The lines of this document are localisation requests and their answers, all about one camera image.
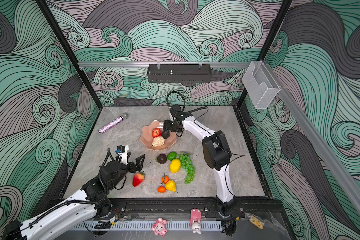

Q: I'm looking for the red fake strawberry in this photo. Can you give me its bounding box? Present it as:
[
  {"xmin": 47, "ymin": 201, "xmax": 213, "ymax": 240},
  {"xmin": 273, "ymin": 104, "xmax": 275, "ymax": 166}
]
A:
[{"xmin": 133, "ymin": 172, "xmax": 145, "ymax": 187}]

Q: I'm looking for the red fake apple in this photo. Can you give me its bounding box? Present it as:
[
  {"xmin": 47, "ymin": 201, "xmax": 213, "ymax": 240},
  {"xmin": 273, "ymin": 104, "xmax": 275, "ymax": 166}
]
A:
[{"xmin": 152, "ymin": 128, "xmax": 162, "ymax": 138}]

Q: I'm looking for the pink scalloped fruit bowl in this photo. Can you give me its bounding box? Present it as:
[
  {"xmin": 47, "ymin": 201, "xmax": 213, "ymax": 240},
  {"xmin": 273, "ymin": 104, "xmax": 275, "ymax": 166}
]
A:
[{"xmin": 140, "ymin": 120, "xmax": 177, "ymax": 151}]

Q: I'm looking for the beige fake pear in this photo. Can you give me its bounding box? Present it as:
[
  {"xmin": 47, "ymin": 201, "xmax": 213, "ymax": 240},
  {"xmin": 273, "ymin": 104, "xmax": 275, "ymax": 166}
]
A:
[{"xmin": 152, "ymin": 136, "xmax": 165, "ymax": 148}]

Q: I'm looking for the yellow fake lemon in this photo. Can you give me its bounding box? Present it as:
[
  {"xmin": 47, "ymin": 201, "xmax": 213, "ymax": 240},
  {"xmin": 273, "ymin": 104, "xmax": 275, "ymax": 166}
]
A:
[{"xmin": 170, "ymin": 159, "xmax": 182, "ymax": 173}]

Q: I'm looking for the dark fake avocado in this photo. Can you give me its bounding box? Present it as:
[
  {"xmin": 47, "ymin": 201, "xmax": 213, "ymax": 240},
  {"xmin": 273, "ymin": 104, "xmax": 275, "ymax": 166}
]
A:
[{"xmin": 162, "ymin": 130, "xmax": 171, "ymax": 139}]

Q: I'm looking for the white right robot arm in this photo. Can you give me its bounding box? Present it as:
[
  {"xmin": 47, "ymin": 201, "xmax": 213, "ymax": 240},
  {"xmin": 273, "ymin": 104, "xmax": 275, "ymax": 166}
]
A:
[{"xmin": 162, "ymin": 104, "xmax": 236, "ymax": 217}]

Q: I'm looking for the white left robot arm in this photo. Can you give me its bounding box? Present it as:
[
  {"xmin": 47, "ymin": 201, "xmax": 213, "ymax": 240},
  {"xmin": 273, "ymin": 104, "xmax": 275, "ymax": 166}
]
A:
[{"xmin": 0, "ymin": 146, "xmax": 146, "ymax": 240}]

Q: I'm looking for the dark brown fake fig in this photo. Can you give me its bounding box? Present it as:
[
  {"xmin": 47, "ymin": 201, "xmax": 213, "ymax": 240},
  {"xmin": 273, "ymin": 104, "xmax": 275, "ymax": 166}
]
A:
[{"xmin": 156, "ymin": 154, "xmax": 167, "ymax": 164}]

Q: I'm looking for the green fake lime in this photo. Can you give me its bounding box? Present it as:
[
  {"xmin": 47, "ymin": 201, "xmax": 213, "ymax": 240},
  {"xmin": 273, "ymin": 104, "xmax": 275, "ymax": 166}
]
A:
[{"xmin": 167, "ymin": 152, "xmax": 178, "ymax": 161}]

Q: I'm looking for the orange fake tangerine upper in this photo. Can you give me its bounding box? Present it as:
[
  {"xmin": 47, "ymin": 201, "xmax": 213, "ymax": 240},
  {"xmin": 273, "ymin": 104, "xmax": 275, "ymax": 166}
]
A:
[{"xmin": 162, "ymin": 174, "xmax": 170, "ymax": 184}]

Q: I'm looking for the orange fake tangerine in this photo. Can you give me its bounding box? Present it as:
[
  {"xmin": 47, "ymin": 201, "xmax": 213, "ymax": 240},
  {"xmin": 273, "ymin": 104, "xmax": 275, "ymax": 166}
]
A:
[
  {"xmin": 158, "ymin": 186, "xmax": 166, "ymax": 193},
  {"xmin": 162, "ymin": 174, "xmax": 170, "ymax": 184}
]

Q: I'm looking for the orange fake tangerine lower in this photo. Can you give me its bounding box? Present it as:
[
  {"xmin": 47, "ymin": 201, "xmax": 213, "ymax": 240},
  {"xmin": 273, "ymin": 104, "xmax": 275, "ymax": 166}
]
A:
[{"xmin": 158, "ymin": 186, "xmax": 166, "ymax": 193}]

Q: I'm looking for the yellow fake pear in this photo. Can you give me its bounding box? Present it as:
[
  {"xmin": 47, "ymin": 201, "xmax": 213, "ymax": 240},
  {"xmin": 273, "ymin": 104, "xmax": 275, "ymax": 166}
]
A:
[{"xmin": 165, "ymin": 180, "xmax": 177, "ymax": 192}]

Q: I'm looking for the green fake grape bunch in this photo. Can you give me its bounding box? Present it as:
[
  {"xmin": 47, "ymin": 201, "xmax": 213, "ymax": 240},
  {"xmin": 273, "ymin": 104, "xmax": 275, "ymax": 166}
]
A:
[{"xmin": 179, "ymin": 154, "xmax": 195, "ymax": 185}]

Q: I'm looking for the pink glitter microphone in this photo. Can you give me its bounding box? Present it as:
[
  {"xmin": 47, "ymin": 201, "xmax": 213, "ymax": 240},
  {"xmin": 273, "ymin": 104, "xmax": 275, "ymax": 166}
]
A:
[{"xmin": 98, "ymin": 113, "xmax": 129, "ymax": 134}]

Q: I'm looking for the pink toy figure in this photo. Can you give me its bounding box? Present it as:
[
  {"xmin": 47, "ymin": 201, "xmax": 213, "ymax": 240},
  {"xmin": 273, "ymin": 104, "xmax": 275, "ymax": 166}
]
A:
[{"xmin": 152, "ymin": 218, "xmax": 167, "ymax": 237}]

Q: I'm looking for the pink and white bunny toy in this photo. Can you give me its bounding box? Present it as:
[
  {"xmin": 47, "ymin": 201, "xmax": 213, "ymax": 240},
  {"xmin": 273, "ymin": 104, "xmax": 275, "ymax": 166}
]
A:
[{"xmin": 190, "ymin": 209, "xmax": 202, "ymax": 234}]

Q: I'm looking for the yellow label tag right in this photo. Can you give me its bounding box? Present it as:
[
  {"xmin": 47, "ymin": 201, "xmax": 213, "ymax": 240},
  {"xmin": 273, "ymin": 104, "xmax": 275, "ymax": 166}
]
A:
[{"xmin": 249, "ymin": 215, "xmax": 265, "ymax": 230}]

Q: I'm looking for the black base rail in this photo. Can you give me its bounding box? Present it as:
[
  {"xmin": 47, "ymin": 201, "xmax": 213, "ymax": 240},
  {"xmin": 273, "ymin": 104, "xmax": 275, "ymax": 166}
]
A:
[{"xmin": 110, "ymin": 197, "xmax": 284, "ymax": 219}]

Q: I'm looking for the black perforated wall tray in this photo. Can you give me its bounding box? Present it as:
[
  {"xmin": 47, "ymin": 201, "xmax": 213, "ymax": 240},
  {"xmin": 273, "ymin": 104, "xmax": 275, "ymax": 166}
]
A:
[{"xmin": 147, "ymin": 64, "xmax": 212, "ymax": 84}]

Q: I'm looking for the grey aluminium rail back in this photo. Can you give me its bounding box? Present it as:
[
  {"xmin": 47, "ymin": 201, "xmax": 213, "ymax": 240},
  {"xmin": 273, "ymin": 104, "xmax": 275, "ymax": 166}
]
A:
[{"xmin": 78, "ymin": 61, "xmax": 251, "ymax": 69}]

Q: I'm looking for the grey aluminium rail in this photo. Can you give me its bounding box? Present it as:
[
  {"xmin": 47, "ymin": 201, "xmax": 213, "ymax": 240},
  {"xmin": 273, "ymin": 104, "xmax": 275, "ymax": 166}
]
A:
[
  {"xmin": 265, "ymin": 63, "xmax": 360, "ymax": 216},
  {"xmin": 78, "ymin": 61, "xmax": 251, "ymax": 69}
]

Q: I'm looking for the white slotted cable duct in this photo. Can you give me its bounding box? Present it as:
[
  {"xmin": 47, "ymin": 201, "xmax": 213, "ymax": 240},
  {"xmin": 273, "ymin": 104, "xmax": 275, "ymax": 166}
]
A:
[{"xmin": 74, "ymin": 220, "xmax": 223, "ymax": 232}]

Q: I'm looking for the clear plastic wall box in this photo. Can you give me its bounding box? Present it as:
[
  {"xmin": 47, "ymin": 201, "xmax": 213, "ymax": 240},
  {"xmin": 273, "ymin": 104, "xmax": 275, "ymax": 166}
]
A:
[{"xmin": 242, "ymin": 61, "xmax": 280, "ymax": 110}]

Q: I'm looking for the black corner frame post right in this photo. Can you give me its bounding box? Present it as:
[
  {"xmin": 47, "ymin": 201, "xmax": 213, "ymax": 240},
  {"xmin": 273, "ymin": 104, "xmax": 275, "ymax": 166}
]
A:
[{"xmin": 237, "ymin": 1, "xmax": 292, "ymax": 110}]

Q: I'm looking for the black corner frame post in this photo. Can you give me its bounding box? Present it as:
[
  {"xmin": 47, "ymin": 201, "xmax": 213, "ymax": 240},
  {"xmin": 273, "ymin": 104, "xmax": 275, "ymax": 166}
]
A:
[
  {"xmin": 237, "ymin": 1, "xmax": 292, "ymax": 110},
  {"xmin": 35, "ymin": 0, "xmax": 103, "ymax": 111}
]

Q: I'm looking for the black corner frame post left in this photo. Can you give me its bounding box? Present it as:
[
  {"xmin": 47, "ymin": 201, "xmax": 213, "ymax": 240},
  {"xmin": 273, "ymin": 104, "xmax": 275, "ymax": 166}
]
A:
[{"xmin": 35, "ymin": 0, "xmax": 103, "ymax": 111}]

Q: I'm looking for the grey aluminium rail right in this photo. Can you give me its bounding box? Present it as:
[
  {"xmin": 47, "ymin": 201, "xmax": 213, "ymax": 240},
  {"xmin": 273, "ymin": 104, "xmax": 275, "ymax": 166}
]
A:
[{"xmin": 265, "ymin": 63, "xmax": 360, "ymax": 216}]

